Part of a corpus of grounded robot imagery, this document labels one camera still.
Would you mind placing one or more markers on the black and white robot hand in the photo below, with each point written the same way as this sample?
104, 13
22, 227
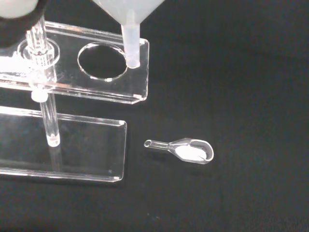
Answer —
14, 29

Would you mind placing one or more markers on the clear acrylic funnel stand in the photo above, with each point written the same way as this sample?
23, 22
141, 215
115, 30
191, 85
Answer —
135, 79

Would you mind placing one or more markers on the glass weighing funnel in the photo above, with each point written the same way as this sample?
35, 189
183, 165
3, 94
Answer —
190, 152

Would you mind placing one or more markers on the black cloth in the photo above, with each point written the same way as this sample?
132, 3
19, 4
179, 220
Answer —
241, 96

